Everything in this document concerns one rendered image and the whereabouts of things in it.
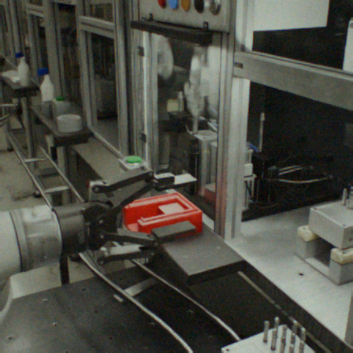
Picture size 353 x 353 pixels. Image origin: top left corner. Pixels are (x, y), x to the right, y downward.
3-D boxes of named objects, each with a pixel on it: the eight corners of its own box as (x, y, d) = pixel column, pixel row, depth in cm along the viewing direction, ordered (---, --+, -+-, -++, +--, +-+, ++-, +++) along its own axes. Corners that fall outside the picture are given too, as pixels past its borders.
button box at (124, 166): (119, 198, 134) (117, 157, 129) (145, 193, 137) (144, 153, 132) (130, 209, 127) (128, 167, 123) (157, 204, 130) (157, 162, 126)
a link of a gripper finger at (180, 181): (150, 185, 78) (150, 180, 78) (188, 177, 81) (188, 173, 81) (157, 191, 76) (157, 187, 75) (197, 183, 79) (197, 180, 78)
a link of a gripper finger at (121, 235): (100, 231, 73) (96, 239, 73) (161, 243, 79) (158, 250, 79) (91, 220, 76) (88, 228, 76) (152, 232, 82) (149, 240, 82)
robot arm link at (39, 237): (16, 226, 64) (62, 217, 66) (5, 200, 72) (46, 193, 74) (25, 284, 68) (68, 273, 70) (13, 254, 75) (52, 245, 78)
